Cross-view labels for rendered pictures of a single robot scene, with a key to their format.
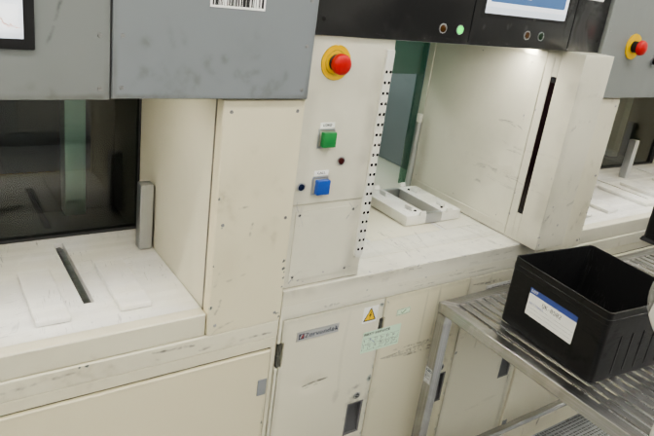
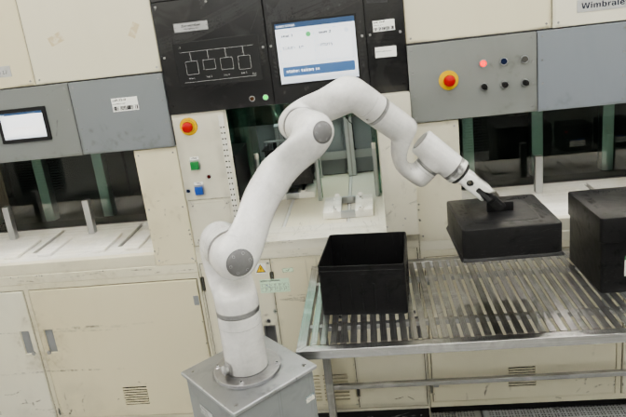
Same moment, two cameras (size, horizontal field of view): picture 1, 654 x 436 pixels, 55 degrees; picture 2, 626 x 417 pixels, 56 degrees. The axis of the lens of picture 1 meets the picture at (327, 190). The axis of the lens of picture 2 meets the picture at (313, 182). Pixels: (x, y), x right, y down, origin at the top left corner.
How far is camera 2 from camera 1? 1.80 m
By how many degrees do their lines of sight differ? 40
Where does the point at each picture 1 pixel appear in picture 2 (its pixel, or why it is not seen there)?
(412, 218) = (327, 214)
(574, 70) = not seen: hidden behind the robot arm
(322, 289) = not seen: hidden behind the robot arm
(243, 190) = (155, 192)
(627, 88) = (458, 111)
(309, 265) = not seen: hidden behind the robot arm
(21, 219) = (130, 211)
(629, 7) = (427, 54)
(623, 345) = (344, 292)
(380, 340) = (274, 287)
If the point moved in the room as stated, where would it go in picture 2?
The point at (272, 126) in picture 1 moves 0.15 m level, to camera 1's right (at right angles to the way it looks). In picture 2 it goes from (161, 160) to (185, 164)
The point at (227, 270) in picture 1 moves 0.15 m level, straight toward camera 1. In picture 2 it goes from (157, 232) to (129, 247)
